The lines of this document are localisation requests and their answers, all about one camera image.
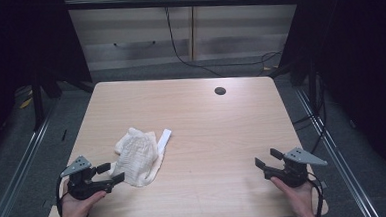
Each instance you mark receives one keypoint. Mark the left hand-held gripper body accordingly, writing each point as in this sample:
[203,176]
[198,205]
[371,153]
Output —
[81,186]

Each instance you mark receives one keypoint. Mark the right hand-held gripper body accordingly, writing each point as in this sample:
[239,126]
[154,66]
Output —
[294,175]

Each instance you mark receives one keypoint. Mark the white waffle cloth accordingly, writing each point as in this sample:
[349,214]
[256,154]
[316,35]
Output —
[138,154]

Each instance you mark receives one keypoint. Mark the person's left hand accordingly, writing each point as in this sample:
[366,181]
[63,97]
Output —
[74,211]

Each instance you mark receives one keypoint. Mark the person's right hand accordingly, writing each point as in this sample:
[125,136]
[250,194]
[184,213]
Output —
[301,201]

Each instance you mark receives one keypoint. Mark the grey tape strip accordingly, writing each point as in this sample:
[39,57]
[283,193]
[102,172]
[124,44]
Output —
[49,202]

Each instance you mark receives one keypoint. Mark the small black floor object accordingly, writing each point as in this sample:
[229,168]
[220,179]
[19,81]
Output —
[63,134]

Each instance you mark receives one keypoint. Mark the yellow floor tape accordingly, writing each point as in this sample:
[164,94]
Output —
[25,103]

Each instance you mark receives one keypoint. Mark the black curtain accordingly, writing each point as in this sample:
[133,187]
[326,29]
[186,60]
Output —
[17,47]
[361,46]

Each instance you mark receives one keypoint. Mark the silver floor rail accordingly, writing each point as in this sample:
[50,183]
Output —
[19,172]
[331,148]

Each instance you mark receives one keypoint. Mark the black stand post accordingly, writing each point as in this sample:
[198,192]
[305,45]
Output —
[312,85]
[38,106]

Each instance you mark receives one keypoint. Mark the black horizontal frame bar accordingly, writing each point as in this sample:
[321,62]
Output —
[125,5]

